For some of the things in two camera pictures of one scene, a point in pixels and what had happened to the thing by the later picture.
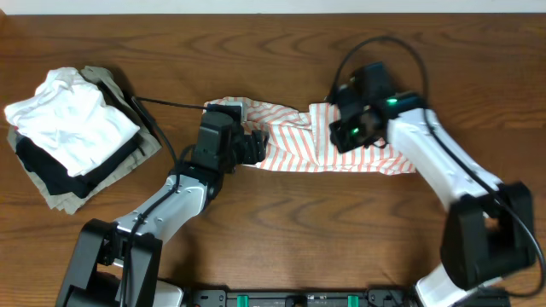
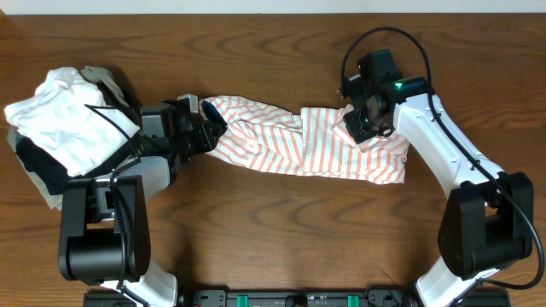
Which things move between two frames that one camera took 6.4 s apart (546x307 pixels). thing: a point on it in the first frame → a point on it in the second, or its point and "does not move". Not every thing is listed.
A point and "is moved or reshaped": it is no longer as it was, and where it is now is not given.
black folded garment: (57, 180) does not move
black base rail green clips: (371, 298) does not move
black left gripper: (253, 149) → (198, 130)
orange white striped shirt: (300, 139) is moved or reshaped
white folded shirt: (68, 118) does not move
